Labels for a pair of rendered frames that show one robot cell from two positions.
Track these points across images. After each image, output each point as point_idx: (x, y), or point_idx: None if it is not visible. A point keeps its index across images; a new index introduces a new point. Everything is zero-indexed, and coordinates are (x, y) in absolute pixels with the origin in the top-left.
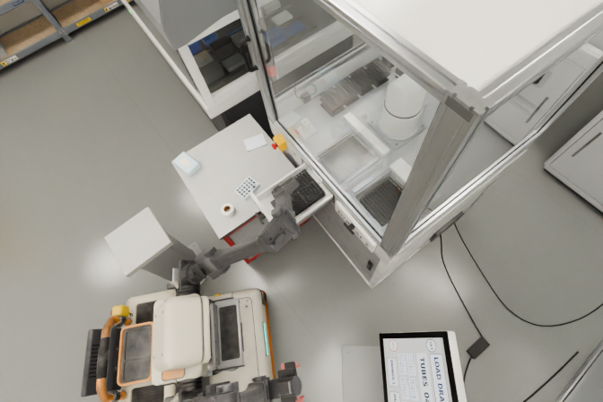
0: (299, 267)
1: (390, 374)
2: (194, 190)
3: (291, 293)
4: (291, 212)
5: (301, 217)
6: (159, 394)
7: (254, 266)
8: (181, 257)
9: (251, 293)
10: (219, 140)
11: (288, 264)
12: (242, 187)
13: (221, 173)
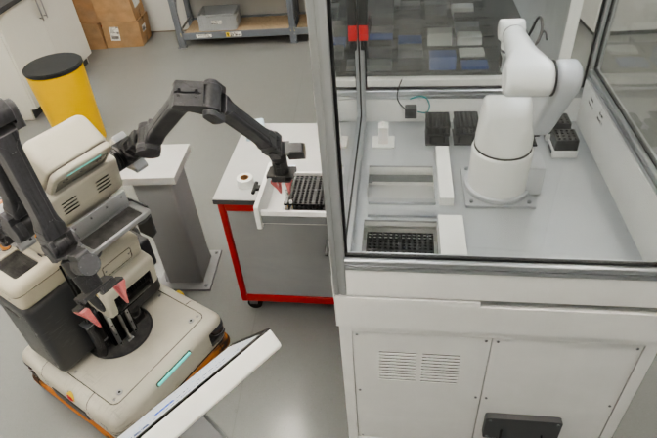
0: (292, 352)
1: (192, 377)
2: (238, 153)
3: (256, 372)
4: (232, 106)
5: (293, 211)
6: (25, 268)
7: (249, 314)
8: (181, 223)
9: (207, 313)
10: (305, 129)
11: (284, 339)
12: None
13: None
